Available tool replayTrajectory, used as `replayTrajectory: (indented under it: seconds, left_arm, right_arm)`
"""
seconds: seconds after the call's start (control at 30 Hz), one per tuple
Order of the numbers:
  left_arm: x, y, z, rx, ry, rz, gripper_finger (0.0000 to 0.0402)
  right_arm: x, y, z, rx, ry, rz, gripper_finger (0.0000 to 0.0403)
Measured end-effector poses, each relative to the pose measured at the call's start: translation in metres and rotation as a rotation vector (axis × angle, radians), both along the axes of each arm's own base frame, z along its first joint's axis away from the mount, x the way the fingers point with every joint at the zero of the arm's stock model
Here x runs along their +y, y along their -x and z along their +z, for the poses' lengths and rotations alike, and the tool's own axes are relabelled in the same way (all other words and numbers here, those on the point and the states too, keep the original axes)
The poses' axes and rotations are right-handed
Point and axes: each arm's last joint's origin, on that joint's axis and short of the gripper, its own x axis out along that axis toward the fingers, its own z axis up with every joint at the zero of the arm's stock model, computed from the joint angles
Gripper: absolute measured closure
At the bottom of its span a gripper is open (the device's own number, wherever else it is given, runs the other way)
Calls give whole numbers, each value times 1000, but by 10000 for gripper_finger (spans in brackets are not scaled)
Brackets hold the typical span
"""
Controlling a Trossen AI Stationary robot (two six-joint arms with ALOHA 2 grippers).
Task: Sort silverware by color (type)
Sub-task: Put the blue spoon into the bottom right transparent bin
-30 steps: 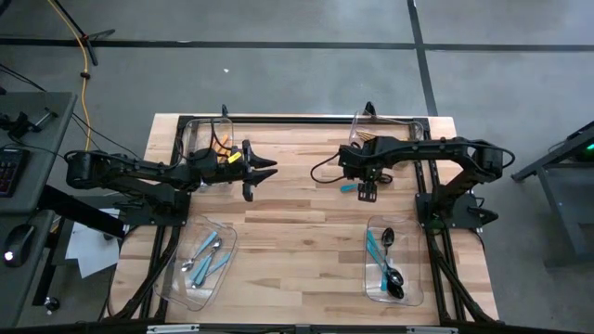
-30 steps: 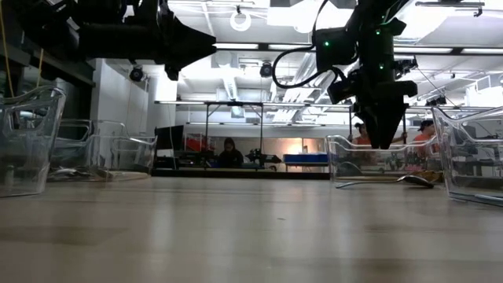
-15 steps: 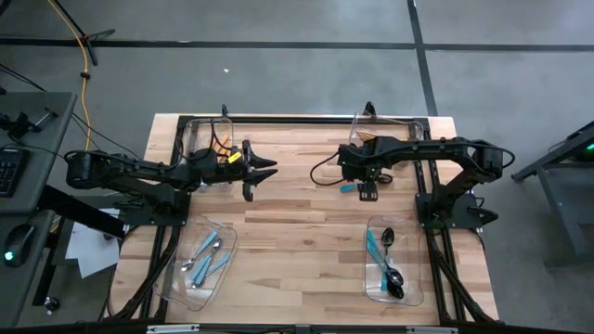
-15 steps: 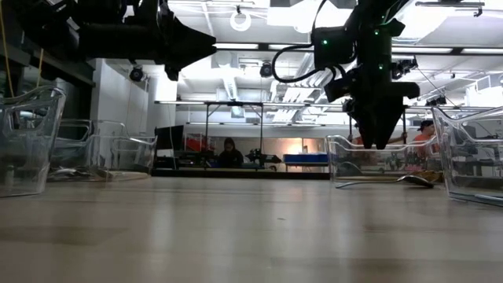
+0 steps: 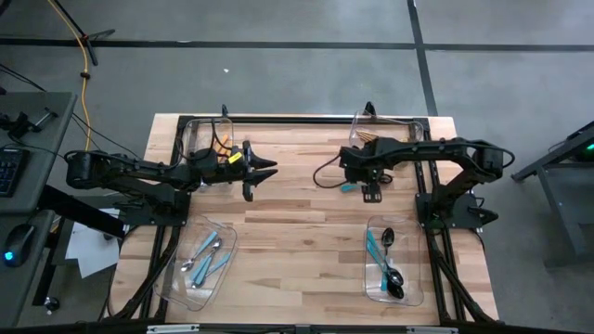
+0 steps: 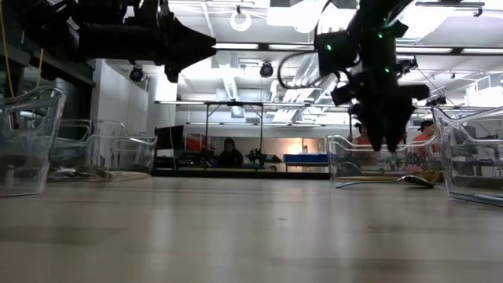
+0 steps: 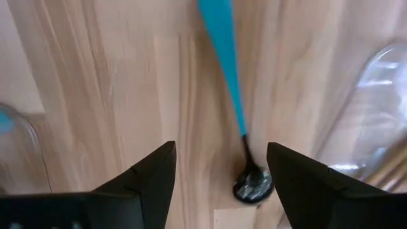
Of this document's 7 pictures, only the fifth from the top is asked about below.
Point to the black rig floor beam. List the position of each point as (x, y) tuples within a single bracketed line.
[(79, 211)]

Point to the grey stereo camera box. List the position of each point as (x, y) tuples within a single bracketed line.
[(302, 330)]

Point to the clear plastic bin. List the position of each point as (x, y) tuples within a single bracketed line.
[(195, 127), (185, 297), (394, 123), (413, 241)]

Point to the black corner bracket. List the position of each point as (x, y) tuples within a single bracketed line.
[(369, 109), (224, 110)]

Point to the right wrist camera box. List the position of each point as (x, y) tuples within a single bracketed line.
[(348, 167)]

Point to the black tripod stand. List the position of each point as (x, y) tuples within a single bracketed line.
[(104, 33)]

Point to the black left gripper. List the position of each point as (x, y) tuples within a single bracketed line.
[(232, 169)]

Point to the silver aluminium bracket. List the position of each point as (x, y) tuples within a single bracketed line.
[(431, 330), (172, 329)]

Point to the white paper sheets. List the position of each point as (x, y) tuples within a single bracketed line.
[(93, 250)]

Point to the dark grey table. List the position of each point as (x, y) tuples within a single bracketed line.
[(571, 209)]

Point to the black desk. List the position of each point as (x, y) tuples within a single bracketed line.
[(23, 287)]

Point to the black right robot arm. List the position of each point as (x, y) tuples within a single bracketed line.
[(427, 148)]

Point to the black rig diagonal strut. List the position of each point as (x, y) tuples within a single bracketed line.
[(457, 283), (148, 278)]

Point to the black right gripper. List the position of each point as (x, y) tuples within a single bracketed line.
[(369, 169)]

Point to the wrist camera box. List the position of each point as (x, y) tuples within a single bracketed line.
[(204, 160), (348, 167)]

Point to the black keyboard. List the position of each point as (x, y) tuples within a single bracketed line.
[(9, 171)]

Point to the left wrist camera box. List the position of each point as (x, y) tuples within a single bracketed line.
[(204, 160)]

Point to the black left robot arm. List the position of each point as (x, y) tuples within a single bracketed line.
[(139, 171)]

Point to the grey desk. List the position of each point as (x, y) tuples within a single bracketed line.
[(46, 139)]

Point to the black device green light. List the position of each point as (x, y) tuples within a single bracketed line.
[(588, 148)]

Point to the black round knob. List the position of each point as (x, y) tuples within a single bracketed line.
[(52, 304)]

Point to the black clamp tool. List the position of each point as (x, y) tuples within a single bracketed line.
[(18, 124)]

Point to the black table frame rail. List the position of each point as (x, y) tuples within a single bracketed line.
[(301, 120)]

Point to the black device blue light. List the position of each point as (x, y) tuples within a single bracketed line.
[(18, 241)]

